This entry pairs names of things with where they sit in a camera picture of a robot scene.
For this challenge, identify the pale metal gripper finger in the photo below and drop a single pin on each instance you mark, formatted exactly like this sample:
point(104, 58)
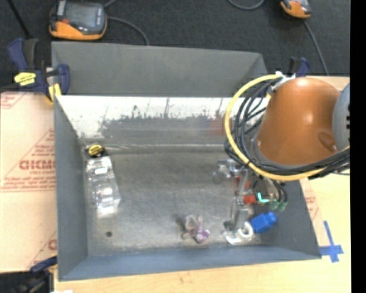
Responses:
point(233, 215)
point(244, 213)

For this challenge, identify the red flat block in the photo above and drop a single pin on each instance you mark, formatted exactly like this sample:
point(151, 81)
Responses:
point(249, 199)

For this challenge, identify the blue plastic block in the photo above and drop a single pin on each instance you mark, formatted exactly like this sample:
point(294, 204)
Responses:
point(263, 222)

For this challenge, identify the purple and pink toy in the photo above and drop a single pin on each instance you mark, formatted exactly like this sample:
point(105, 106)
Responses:
point(196, 229)

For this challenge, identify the grey metal bin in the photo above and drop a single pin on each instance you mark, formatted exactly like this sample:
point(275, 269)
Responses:
point(170, 175)

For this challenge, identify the clear plastic bottle, yellow cap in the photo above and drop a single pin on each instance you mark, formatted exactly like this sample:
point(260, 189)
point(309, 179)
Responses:
point(102, 182)

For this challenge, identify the brown cardboard board, red print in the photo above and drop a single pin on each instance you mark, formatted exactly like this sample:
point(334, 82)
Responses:
point(24, 200)

